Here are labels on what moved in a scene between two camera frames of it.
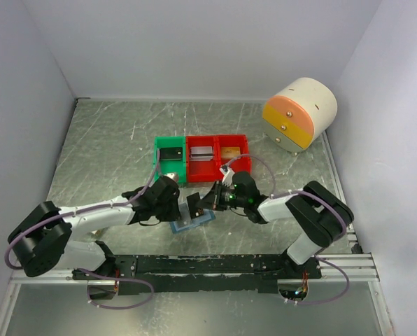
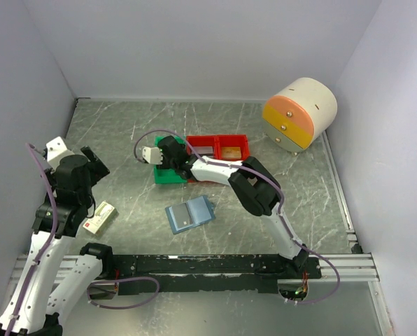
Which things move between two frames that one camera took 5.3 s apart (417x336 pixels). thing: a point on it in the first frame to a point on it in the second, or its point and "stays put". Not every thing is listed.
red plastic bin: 203,158 stays put
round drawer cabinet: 301,111 stays put
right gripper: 213,199 to 164,164
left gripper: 173,215 to 96,169
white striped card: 201,153 stays put
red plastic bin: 233,151 stays put
